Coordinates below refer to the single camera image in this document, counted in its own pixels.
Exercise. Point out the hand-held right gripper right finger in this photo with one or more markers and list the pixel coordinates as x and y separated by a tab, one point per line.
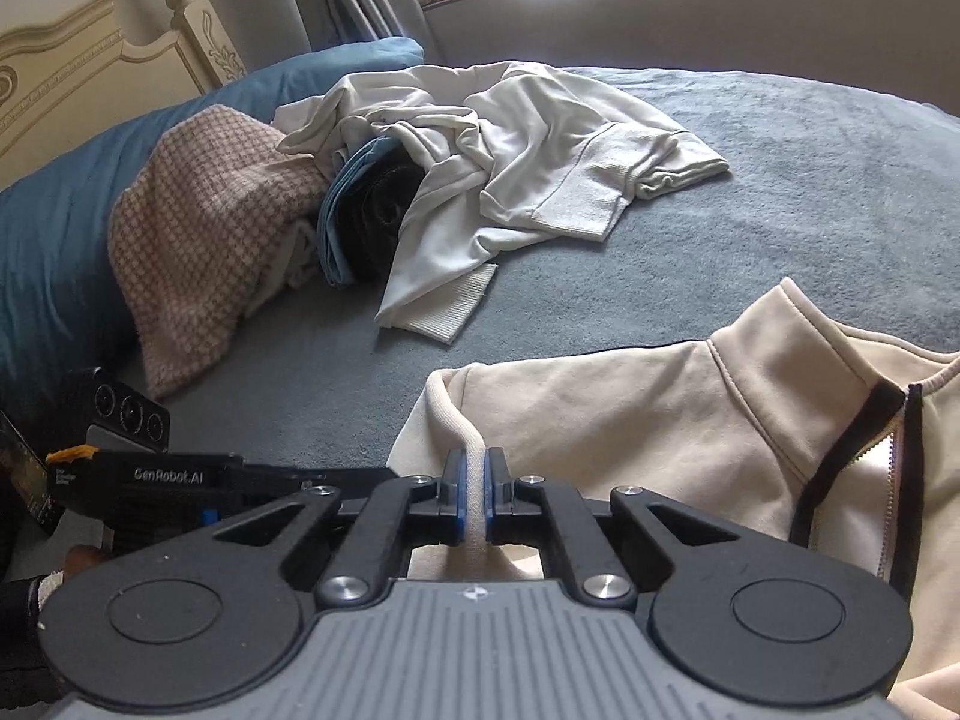
493	510

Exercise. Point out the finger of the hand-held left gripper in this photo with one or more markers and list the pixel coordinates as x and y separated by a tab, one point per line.
285	478

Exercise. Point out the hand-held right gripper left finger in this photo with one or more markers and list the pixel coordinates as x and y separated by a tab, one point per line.
459	510

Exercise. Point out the beige zip jacket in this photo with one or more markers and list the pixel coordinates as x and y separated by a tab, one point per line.
637	427

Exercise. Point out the person's left hand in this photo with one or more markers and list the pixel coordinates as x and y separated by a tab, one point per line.
82	559

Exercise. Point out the pink checked garment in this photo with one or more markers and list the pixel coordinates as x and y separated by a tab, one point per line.
210	225

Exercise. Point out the blue pillow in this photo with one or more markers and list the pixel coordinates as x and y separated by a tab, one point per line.
60	240

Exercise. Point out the blue denim garment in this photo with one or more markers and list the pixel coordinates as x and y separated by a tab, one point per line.
337	217

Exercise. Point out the dark garment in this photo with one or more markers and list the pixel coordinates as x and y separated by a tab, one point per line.
386	202

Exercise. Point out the light grey sweatshirt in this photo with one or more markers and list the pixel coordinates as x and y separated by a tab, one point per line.
525	150

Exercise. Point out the cream carved headboard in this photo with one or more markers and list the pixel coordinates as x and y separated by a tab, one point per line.
67	60

